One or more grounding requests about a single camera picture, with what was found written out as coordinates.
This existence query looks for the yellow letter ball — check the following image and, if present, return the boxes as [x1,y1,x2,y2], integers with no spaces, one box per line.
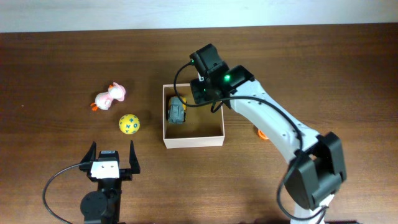
[118,114,141,134]

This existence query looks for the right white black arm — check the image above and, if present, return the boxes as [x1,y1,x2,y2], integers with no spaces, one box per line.
[190,44,347,223]

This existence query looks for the black cable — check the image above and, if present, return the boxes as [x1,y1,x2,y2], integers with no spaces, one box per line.
[42,162,91,224]
[173,60,330,222]

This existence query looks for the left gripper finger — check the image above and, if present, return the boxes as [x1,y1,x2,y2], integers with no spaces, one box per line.
[129,140,140,170]
[81,141,96,163]

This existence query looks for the right black cable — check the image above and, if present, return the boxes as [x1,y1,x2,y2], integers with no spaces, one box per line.
[173,60,330,222]

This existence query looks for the orange round toy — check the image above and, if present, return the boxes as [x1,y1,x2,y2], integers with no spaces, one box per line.
[257,129,269,140]

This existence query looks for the left black cable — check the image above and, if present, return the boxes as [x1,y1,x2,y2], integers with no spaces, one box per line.
[42,162,91,224]

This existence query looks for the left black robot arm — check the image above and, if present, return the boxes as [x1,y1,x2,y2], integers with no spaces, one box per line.
[79,141,141,224]

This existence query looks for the pink white toy duck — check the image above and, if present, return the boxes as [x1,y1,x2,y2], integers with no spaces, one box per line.
[90,82,126,111]

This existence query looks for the grey yellow toy truck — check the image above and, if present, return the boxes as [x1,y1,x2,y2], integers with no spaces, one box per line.
[167,96,187,124]

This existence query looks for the pink cardboard box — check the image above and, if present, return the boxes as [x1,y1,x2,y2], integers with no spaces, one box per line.
[162,84,225,149]

